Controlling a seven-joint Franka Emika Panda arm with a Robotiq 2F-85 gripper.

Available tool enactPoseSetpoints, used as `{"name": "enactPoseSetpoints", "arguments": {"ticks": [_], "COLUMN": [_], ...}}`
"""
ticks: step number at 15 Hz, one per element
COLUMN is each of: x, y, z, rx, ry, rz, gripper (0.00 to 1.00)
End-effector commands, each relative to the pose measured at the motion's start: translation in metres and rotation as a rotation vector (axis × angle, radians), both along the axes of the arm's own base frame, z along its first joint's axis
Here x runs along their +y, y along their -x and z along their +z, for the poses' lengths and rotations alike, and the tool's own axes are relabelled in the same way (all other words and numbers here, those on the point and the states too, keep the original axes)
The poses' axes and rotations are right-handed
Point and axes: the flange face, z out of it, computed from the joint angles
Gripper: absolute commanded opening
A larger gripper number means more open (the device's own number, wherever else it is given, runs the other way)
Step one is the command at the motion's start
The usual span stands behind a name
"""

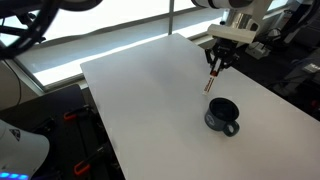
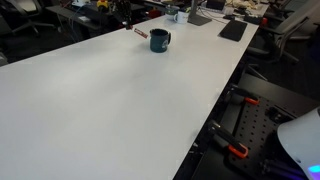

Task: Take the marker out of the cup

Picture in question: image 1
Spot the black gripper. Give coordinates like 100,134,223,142
204,38,240,77

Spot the white marker with orange cap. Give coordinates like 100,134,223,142
202,68,218,96

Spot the white robot base with logo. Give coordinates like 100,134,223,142
0,119,51,180

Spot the white plastic device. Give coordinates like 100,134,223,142
245,39,272,60

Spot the dark teal mug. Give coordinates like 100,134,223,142
204,97,241,138

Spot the grey metal window bar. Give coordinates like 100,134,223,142
168,0,175,35

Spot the grey case with label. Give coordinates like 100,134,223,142
288,49,320,89

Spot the grey window sill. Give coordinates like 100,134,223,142
0,6,231,93

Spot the black side table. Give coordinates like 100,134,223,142
0,83,126,180

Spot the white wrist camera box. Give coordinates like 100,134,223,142
207,23,257,45

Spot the orange handled black clamp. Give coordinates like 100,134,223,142
63,105,91,122
73,143,111,177

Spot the black curved blurred cable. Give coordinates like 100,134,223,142
0,0,103,61

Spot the black camera stand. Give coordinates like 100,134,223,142
0,13,46,44

